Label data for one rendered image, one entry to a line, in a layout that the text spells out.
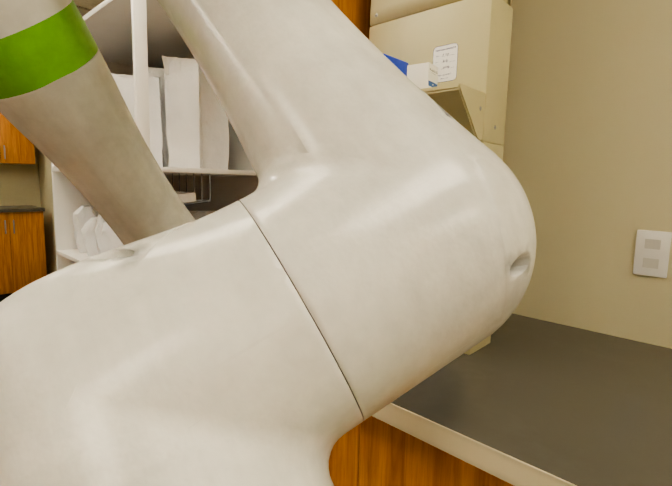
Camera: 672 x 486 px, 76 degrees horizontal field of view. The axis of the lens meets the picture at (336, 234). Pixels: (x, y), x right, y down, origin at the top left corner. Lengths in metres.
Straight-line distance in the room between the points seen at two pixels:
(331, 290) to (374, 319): 0.02
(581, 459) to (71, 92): 0.77
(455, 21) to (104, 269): 0.96
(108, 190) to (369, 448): 0.66
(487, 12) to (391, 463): 0.91
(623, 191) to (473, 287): 1.15
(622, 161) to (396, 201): 1.17
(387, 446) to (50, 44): 0.78
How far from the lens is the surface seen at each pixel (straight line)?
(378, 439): 0.90
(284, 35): 0.26
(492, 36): 1.03
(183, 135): 1.92
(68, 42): 0.48
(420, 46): 1.10
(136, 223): 0.56
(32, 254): 5.59
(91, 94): 0.49
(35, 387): 0.20
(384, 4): 1.20
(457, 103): 0.91
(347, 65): 0.24
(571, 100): 1.39
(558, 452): 0.76
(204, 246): 0.19
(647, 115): 1.34
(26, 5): 0.47
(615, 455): 0.80
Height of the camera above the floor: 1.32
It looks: 7 degrees down
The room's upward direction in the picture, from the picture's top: 1 degrees clockwise
